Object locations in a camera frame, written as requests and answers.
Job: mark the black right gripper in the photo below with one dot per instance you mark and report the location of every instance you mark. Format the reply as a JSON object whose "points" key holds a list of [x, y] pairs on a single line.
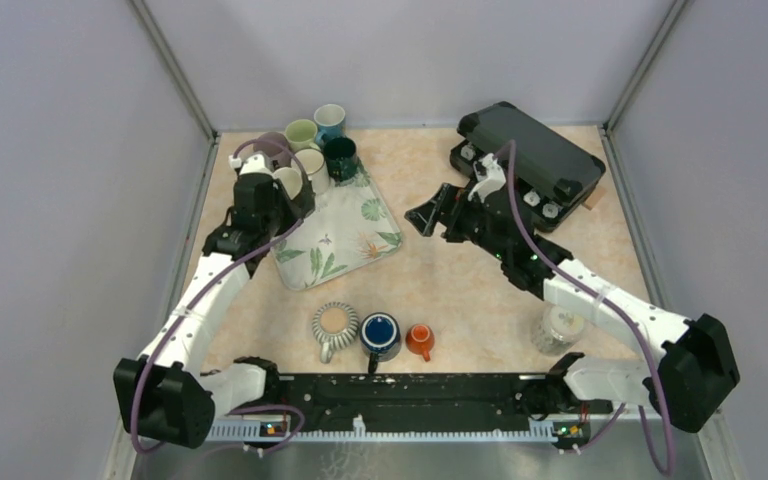
{"points": [[426, 217]]}

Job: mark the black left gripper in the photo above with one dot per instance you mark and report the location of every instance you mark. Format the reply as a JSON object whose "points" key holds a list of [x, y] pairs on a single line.
{"points": [[293, 212]]}

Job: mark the black mug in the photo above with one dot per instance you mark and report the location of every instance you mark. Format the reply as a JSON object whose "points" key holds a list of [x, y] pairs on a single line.
{"points": [[291, 181]]}

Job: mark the lilac purple mug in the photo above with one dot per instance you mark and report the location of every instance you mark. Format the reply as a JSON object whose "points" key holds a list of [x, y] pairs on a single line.
{"points": [[276, 147]]}

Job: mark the white ribbed mug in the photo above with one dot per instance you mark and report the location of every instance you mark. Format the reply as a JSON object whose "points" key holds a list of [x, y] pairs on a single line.
{"points": [[313, 161]]}

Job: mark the light green mug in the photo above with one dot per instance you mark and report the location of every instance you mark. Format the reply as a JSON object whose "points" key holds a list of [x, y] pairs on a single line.
{"points": [[301, 134]]}

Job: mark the dark green mug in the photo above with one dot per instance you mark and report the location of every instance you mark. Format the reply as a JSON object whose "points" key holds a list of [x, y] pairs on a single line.
{"points": [[341, 158]]}

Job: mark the light blue mug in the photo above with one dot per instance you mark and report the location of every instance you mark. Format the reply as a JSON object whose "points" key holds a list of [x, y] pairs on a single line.
{"points": [[330, 120]]}

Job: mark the small orange mug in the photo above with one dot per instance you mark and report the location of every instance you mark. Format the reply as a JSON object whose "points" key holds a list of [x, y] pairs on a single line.
{"points": [[420, 340]]}

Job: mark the clear floral glass jar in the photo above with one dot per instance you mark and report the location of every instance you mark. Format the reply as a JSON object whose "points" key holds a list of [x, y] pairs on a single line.
{"points": [[557, 331]]}

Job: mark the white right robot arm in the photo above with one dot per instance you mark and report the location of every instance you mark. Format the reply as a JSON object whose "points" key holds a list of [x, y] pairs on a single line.
{"points": [[687, 367]]}

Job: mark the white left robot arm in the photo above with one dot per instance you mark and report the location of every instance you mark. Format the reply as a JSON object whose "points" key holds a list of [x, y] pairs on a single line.
{"points": [[162, 394]]}

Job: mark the navy blue mug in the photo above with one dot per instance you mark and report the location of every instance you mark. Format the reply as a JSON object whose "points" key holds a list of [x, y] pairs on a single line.
{"points": [[380, 338]]}

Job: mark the striped grey white mug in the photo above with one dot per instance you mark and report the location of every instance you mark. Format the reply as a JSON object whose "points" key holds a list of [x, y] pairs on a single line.
{"points": [[335, 326]]}

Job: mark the white floral tray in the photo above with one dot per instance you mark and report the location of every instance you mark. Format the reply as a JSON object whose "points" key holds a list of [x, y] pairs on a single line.
{"points": [[350, 227]]}

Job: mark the black poker chip case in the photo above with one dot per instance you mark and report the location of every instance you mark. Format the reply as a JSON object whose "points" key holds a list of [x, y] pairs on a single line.
{"points": [[554, 175]]}

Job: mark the wooden block behind case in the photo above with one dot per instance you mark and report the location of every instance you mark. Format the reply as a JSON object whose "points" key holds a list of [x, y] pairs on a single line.
{"points": [[595, 196]]}

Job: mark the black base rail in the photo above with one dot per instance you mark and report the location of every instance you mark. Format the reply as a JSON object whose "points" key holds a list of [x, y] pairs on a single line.
{"points": [[421, 402]]}

